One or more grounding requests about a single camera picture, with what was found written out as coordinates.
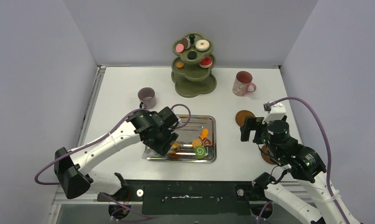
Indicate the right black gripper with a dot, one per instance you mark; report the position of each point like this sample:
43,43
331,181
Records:
254,128

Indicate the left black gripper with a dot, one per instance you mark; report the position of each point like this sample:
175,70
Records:
162,148

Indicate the orange round cake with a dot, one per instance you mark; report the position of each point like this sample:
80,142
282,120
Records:
175,147

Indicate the green swiss roll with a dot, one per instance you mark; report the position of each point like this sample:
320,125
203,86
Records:
200,152

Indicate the orange fish cake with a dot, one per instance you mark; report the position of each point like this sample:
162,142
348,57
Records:
204,134

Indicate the red frosted donut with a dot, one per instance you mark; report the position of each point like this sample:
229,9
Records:
206,62

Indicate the black sandwich cookie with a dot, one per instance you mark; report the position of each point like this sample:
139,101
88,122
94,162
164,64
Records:
192,55

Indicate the pink macaron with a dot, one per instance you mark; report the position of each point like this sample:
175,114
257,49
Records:
179,48

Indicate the white ring donut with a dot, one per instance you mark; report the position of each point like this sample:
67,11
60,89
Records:
202,45

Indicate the chocolate white half cake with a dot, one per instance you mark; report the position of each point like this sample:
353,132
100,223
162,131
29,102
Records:
185,42

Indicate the metal serving tongs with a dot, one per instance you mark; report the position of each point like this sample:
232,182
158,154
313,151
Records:
149,153

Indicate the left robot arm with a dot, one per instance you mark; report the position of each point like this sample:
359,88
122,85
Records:
74,168

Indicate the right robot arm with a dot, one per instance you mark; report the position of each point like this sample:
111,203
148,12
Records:
305,166

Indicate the brown wooden coaster far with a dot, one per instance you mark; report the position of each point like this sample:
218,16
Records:
241,116

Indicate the brown wooden coaster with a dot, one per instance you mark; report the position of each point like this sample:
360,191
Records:
265,157
241,116

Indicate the stainless steel tray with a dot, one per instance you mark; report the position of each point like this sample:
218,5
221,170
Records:
189,133

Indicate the round tan biscuit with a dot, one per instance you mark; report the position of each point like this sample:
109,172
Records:
196,143

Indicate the brown wooden coaster near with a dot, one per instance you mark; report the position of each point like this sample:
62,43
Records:
265,157

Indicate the brown heart cookie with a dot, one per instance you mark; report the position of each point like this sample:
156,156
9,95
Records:
207,142

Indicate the grey purple mug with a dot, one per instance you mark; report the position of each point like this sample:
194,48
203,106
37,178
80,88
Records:
147,98

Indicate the pink floral mug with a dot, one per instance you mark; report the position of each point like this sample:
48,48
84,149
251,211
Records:
243,84

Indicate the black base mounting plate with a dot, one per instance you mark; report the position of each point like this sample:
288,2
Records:
192,197

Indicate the green three-tier serving stand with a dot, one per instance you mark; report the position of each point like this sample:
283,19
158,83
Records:
193,80

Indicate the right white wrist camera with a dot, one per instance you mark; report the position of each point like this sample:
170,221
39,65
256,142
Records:
275,111

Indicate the aluminium rail left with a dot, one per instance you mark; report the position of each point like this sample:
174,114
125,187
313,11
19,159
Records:
115,94

